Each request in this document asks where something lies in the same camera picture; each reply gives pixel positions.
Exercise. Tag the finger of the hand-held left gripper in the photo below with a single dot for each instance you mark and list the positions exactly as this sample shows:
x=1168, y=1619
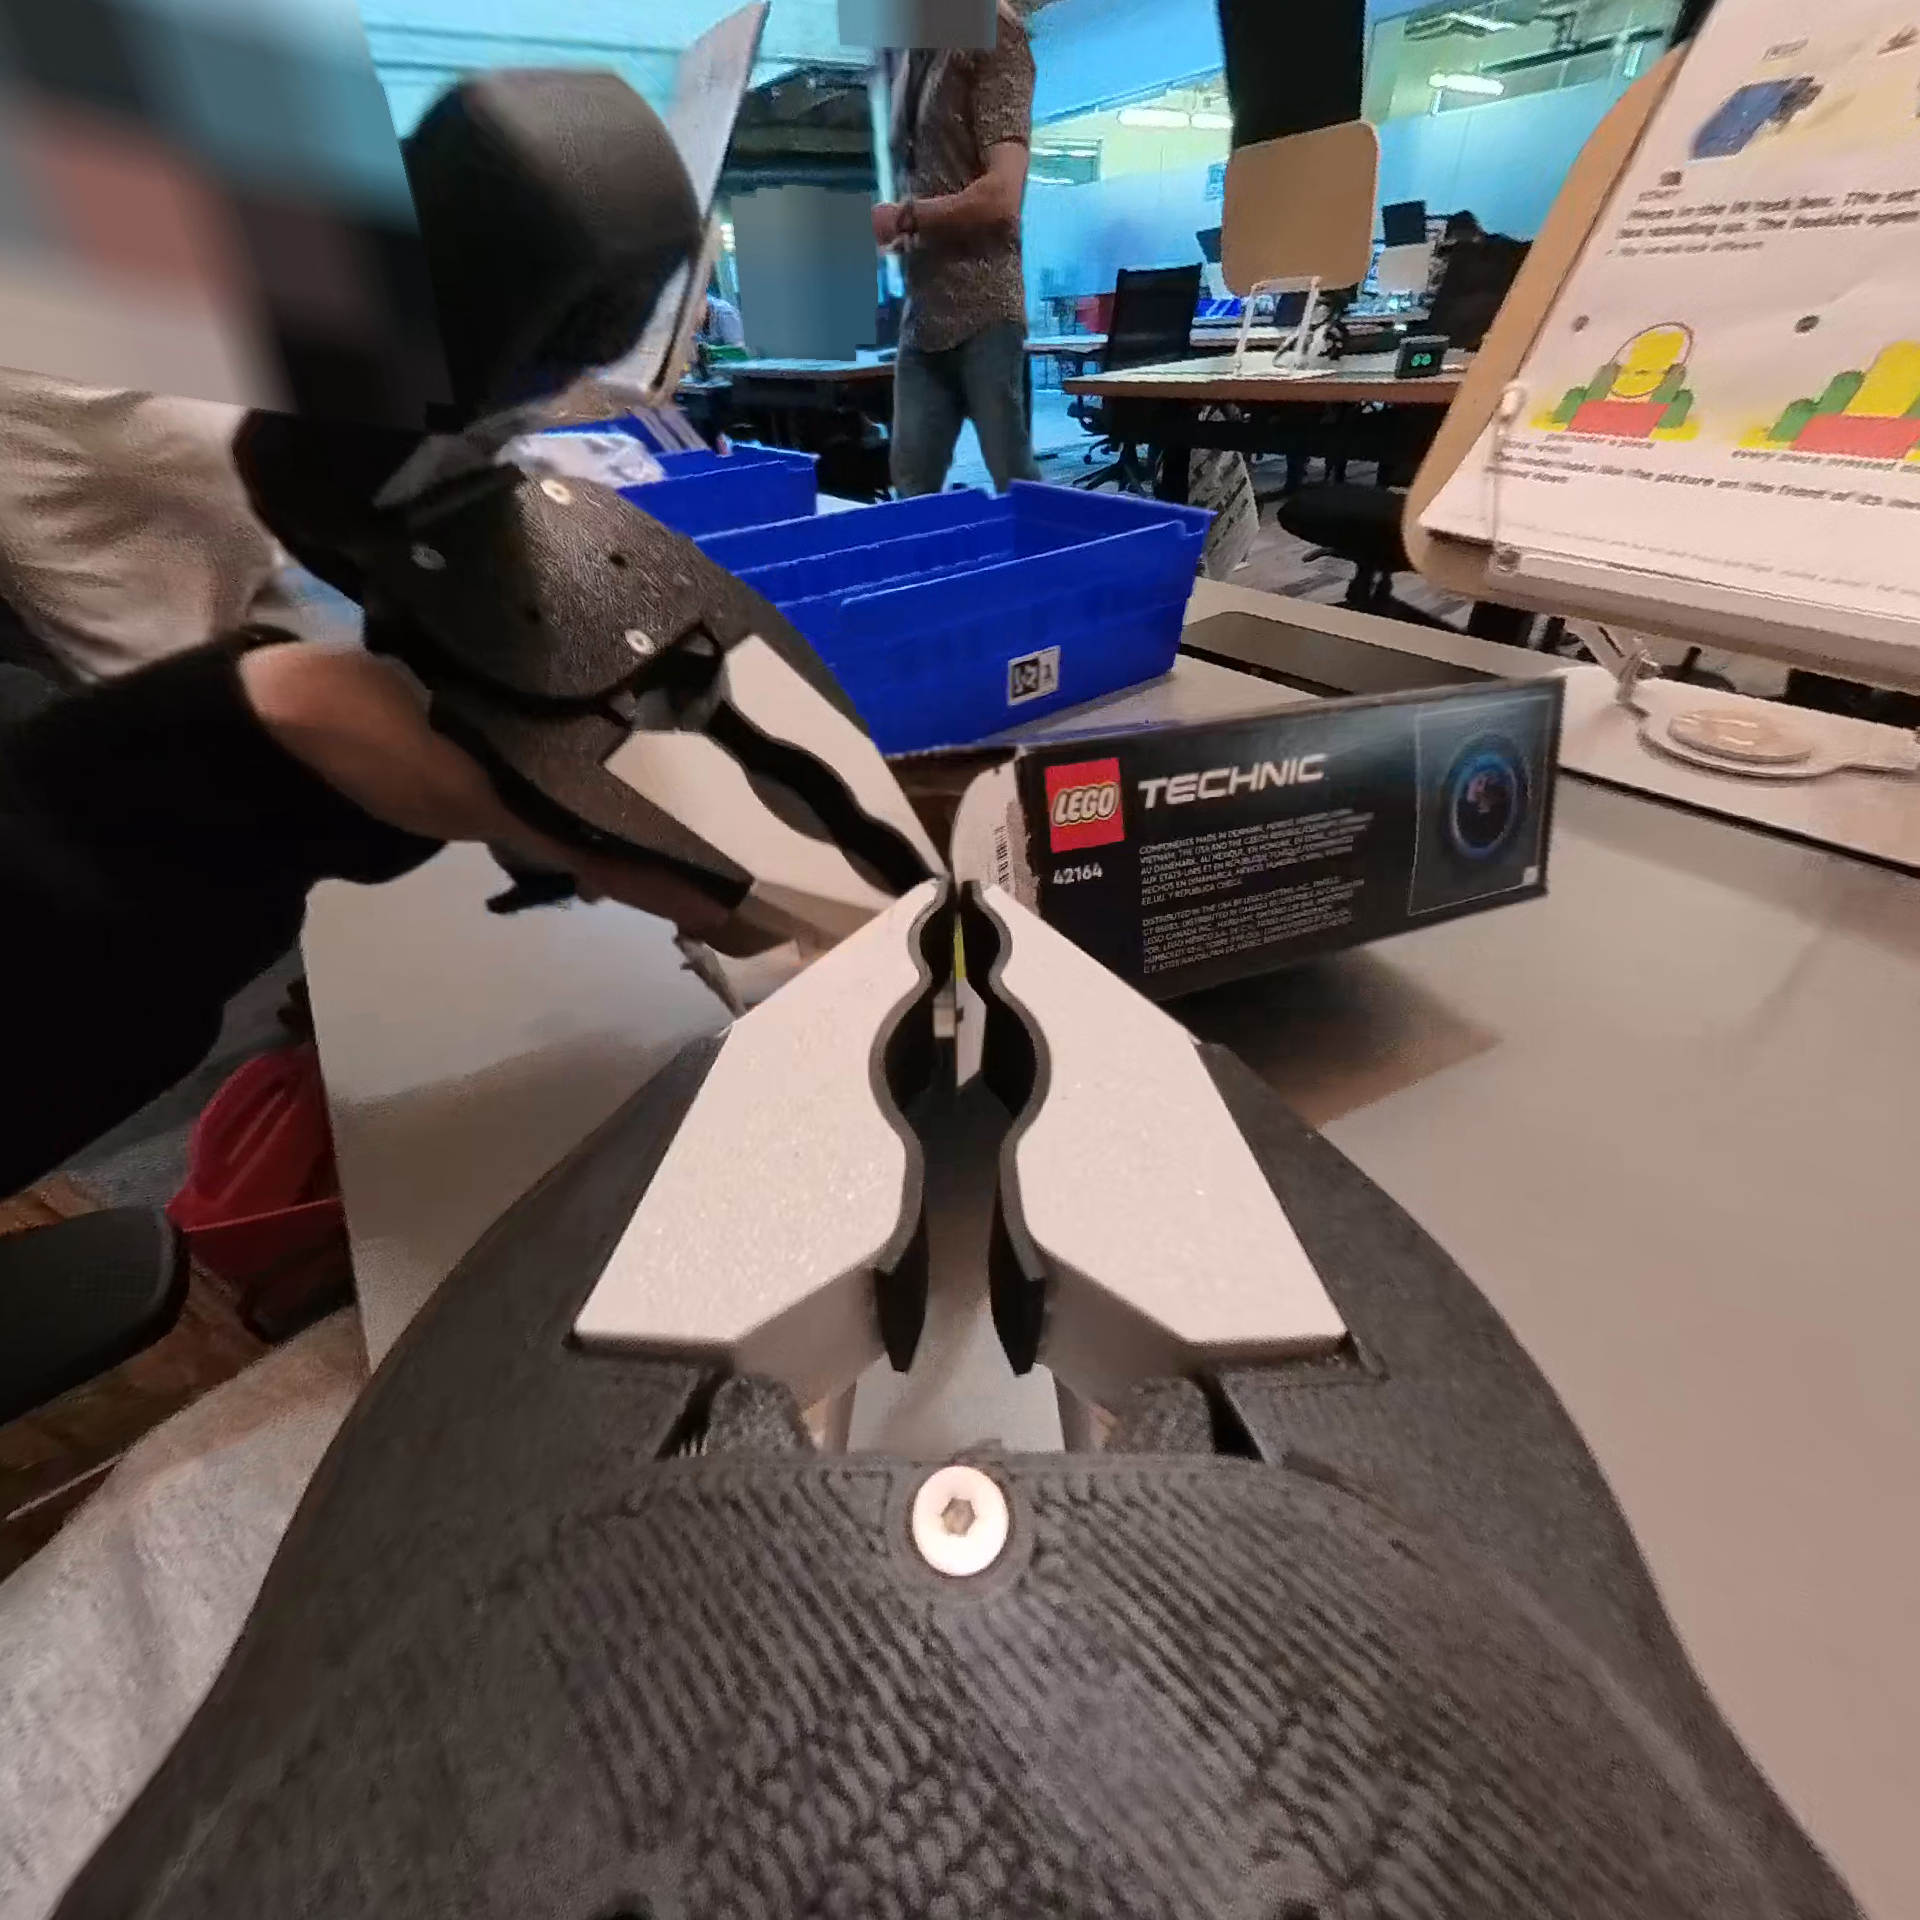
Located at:
x=826, y=734
x=704, y=803

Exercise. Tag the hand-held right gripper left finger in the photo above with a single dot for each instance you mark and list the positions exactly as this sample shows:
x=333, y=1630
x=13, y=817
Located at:
x=751, y=1185

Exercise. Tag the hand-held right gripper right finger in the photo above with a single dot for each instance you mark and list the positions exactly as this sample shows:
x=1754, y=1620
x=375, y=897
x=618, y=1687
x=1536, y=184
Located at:
x=1154, y=1185

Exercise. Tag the dark printed lego box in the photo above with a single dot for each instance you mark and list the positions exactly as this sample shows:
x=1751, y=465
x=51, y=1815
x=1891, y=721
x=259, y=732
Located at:
x=1277, y=855

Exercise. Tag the person's left forearm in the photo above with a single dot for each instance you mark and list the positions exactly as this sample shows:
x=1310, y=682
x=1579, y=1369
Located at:
x=120, y=902

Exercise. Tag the person's left hand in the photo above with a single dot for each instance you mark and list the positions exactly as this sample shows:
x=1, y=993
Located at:
x=375, y=721

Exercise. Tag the clear plastic bag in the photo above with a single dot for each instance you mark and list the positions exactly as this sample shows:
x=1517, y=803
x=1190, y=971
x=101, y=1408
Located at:
x=547, y=456

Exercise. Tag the blue plastic bin with tag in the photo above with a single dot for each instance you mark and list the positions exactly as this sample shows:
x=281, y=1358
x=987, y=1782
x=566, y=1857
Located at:
x=960, y=615

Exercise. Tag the plain blue plastic bin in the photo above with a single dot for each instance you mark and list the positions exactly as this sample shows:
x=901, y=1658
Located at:
x=720, y=480

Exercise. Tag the person's grey shirt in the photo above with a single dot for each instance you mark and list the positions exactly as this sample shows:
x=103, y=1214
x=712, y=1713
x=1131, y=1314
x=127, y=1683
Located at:
x=106, y=510

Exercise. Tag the white patterned card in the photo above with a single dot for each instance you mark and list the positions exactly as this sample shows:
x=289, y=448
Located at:
x=1224, y=510

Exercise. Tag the red bag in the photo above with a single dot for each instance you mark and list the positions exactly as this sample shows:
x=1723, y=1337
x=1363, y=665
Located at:
x=263, y=1155

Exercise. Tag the brown office desk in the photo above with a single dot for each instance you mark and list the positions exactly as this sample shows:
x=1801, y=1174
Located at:
x=1259, y=386

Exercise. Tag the black office chair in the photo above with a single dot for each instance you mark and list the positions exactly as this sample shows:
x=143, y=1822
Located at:
x=1349, y=540

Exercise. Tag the black chair armrest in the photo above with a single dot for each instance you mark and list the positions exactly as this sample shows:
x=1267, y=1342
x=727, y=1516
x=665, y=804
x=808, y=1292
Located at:
x=75, y=1305

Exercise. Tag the small tan board stand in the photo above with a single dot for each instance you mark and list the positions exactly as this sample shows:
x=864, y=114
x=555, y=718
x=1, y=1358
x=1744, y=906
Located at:
x=1299, y=210

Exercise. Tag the instruction sheet on tan board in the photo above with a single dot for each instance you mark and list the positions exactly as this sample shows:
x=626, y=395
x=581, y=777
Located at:
x=1723, y=376

